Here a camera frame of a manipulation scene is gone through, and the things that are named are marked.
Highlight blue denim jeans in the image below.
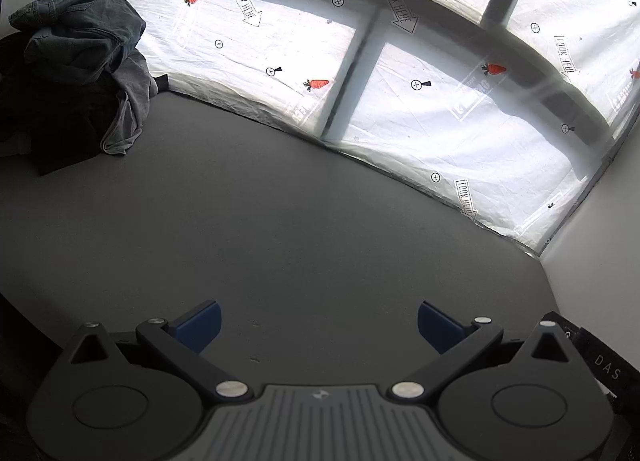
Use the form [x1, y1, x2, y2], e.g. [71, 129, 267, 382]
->
[9, 0, 145, 85]

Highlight black device labelled DAS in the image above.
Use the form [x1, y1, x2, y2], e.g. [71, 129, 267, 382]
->
[544, 311, 640, 405]

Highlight black garment pile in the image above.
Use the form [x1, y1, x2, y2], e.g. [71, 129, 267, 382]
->
[1, 33, 169, 176]

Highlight grey sweatshirt garment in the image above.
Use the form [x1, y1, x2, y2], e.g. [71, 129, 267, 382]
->
[101, 49, 160, 155]

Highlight white printed curtain sheet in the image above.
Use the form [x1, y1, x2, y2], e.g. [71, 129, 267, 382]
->
[129, 0, 639, 252]

